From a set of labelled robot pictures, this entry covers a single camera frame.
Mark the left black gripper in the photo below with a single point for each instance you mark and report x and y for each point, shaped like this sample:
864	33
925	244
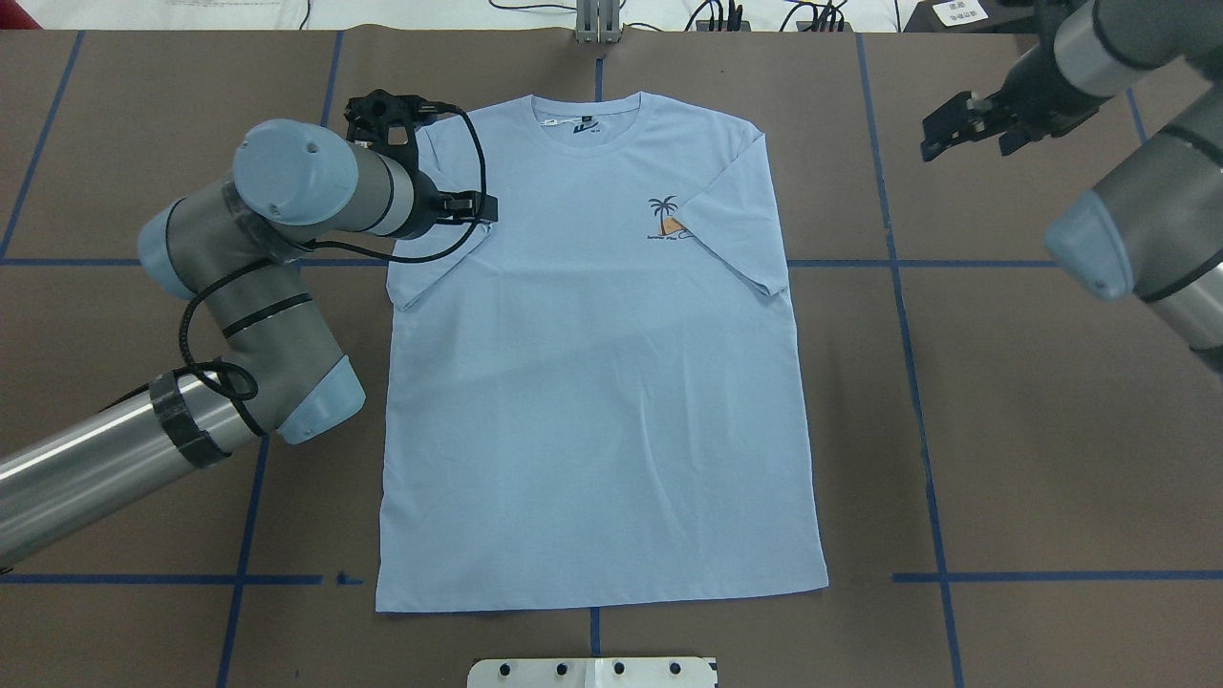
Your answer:
429	205

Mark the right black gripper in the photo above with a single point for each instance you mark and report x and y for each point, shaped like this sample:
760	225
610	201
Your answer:
1034	97

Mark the light blue t-shirt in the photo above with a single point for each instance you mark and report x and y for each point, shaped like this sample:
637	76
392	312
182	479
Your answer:
597	401

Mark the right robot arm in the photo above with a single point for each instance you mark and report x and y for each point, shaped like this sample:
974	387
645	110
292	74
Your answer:
1150	228

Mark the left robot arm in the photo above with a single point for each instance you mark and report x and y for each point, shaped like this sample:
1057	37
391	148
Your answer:
256	353

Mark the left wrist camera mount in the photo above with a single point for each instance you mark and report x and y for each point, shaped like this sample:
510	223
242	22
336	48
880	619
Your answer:
387	124

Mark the aluminium frame post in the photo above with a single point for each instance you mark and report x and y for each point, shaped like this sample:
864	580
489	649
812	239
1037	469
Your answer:
598	21

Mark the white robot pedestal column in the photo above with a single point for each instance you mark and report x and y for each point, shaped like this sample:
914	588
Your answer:
623	671

